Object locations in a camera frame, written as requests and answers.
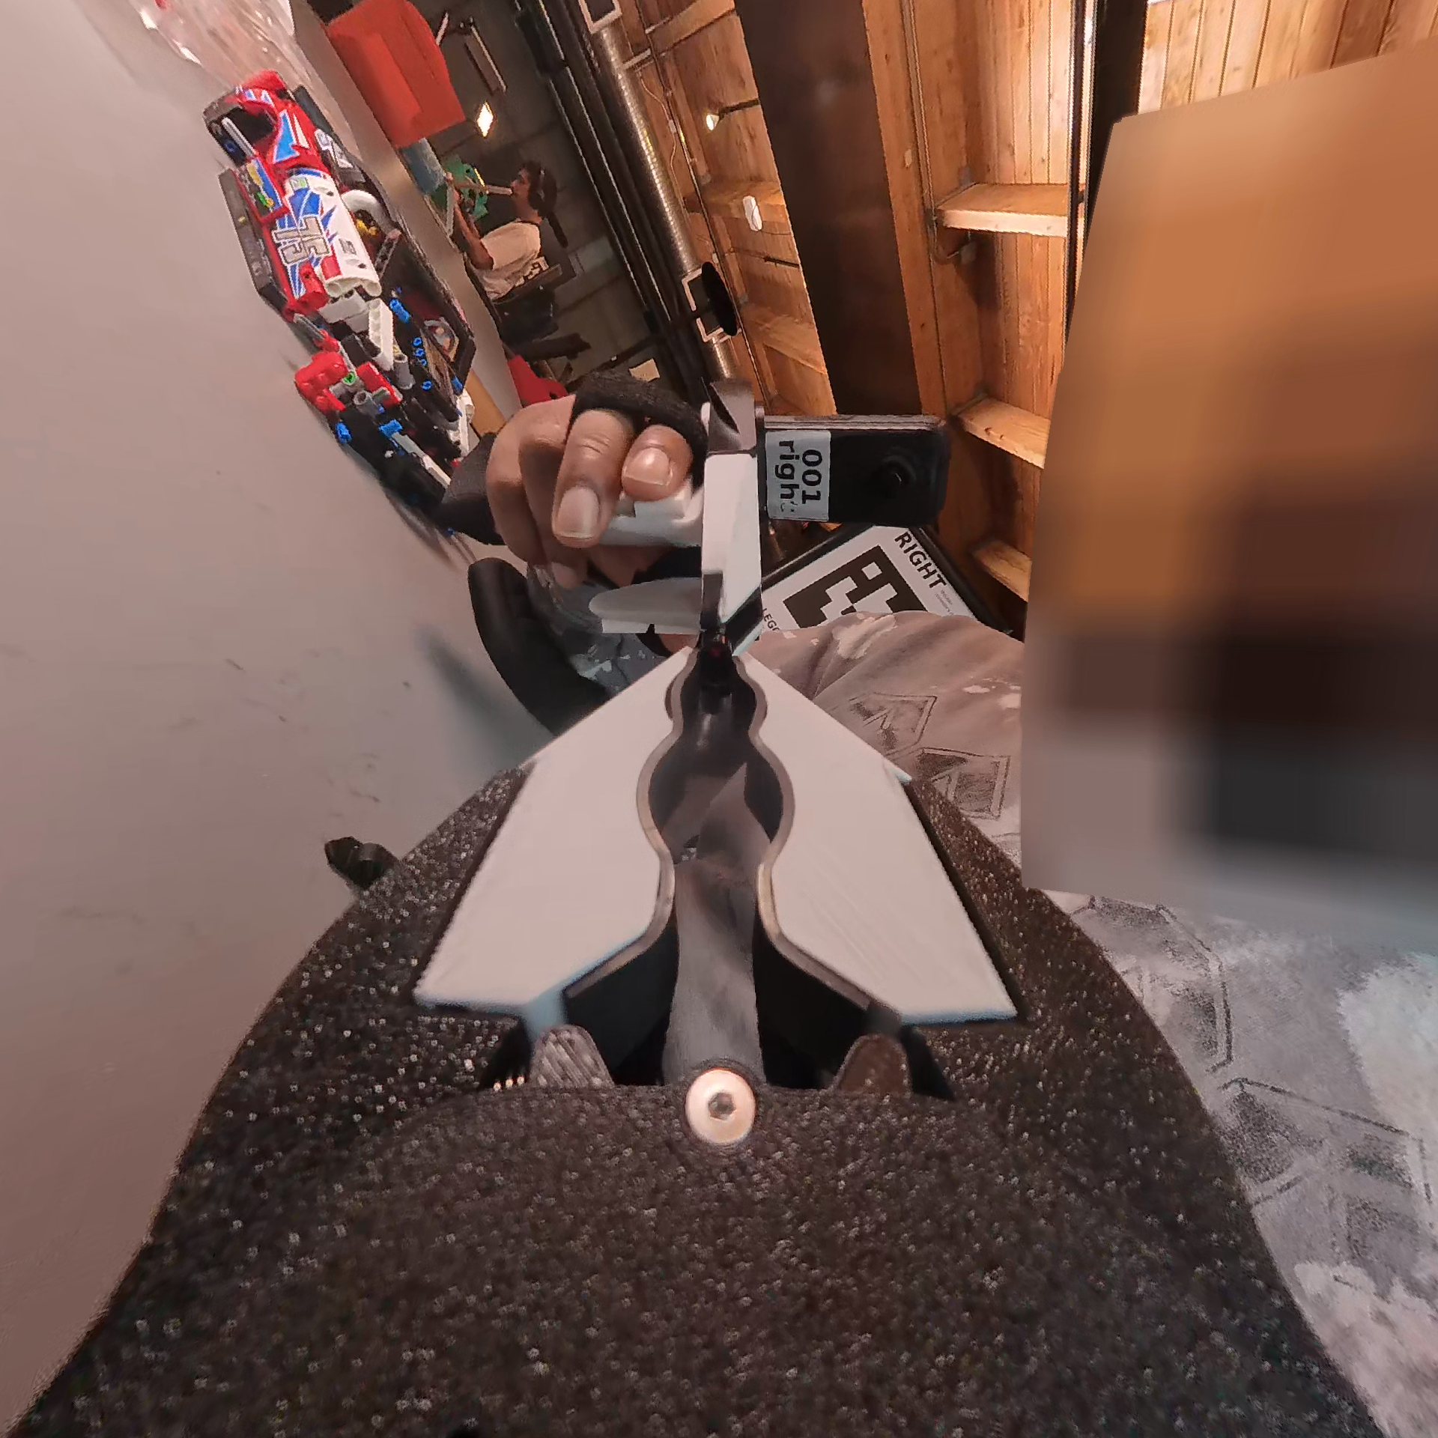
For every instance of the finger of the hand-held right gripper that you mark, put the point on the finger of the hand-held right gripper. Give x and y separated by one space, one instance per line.
755 614
730 518

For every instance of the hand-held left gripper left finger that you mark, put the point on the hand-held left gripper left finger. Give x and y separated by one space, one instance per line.
550 877

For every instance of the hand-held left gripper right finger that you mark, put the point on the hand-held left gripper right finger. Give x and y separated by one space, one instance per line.
877 877

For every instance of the black brick connector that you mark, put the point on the black brick connector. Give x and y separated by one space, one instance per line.
716 665
360 864

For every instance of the person's right forearm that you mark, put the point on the person's right forearm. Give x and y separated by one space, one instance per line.
606 663

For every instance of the person's right hand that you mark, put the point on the person's right hand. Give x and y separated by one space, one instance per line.
540 484

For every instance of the black bordered marker board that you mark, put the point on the black bordered marker board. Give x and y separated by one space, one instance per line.
854 597

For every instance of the wooden shelf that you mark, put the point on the wooden shelf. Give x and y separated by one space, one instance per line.
1005 434
1000 208
1005 568

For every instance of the black chair armrest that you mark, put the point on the black chair armrest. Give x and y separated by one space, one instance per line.
528 641

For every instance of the red plastic object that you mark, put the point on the red plastic object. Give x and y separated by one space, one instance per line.
536 383

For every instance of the black flat box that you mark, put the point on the black flat box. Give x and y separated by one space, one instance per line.
409 270

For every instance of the pile of loose lego parts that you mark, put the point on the pile of loose lego parts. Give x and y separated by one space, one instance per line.
338 383

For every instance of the green plastic object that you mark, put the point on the green plastic object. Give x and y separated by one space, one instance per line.
469 189

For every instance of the red white toy brick car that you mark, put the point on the red white toy brick car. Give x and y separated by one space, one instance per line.
295 213

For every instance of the red armchair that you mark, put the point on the red armchair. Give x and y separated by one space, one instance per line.
392 57

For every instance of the clear plastic bag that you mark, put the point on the clear plastic bag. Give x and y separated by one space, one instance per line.
213 28

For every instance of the metal duct pipe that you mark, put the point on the metal duct pipe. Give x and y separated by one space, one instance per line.
641 136

